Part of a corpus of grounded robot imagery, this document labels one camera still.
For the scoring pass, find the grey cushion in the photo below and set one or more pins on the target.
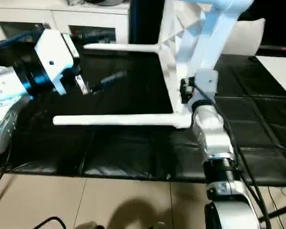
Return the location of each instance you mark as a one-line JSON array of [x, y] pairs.
[[248, 35]]

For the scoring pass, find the white flat board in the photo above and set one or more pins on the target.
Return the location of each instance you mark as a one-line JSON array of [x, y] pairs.
[[278, 71]]

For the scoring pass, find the black mat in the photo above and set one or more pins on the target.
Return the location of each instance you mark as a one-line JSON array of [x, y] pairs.
[[133, 148]]

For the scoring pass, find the dark robot left foot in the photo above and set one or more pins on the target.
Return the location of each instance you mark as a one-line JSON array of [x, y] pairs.
[[89, 225]]

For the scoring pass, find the black cabinet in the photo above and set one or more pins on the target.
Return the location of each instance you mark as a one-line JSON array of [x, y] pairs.
[[145, 21]]

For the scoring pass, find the black pole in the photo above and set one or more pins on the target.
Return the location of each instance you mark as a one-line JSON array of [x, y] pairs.
[[278, 211]]

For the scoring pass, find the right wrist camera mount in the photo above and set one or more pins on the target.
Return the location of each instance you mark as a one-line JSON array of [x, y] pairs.
[[206, 81]]

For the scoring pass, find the dark bag on cabinet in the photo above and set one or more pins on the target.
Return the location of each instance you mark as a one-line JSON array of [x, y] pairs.
[[105, 2]]

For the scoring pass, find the white cabinet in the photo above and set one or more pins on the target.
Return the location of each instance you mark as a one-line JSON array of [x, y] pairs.
[[26, 16]]

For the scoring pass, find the white plastic table leg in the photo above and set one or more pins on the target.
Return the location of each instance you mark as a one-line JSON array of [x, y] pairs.
[[109, 120], [121, 47], [188, 47], [217, 40]]

